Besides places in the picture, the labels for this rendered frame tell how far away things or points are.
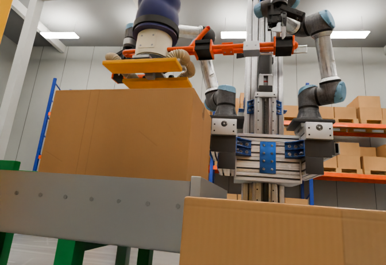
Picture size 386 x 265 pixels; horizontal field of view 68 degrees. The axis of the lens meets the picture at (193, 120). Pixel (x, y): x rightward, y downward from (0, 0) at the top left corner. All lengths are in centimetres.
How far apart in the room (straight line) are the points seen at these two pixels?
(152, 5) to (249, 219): 122
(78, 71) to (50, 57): 144
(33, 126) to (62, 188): 1135
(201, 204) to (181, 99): 74
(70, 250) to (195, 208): 66
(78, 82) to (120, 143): 1094
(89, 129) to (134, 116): 19
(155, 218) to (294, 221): 55
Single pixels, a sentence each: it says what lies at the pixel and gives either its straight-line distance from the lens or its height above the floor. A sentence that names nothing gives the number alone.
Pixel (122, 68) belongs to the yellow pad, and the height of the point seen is 109.
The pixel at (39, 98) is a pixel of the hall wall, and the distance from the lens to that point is 1259.
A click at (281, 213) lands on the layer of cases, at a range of 37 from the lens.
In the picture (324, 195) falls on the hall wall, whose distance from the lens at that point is 1005.
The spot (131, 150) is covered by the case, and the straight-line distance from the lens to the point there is 109.
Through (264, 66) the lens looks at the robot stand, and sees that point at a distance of 199.
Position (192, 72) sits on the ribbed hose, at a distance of 140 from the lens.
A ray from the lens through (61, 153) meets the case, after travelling 124.
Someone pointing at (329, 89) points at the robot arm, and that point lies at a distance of 180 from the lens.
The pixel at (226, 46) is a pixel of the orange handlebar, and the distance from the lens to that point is 133.
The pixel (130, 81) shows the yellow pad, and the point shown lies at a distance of 147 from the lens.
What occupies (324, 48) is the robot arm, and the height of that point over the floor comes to 143.
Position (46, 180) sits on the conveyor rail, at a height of 57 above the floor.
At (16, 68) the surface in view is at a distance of 433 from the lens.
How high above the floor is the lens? 54
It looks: 16 degrees up
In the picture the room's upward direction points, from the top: 4 degrees clockwise
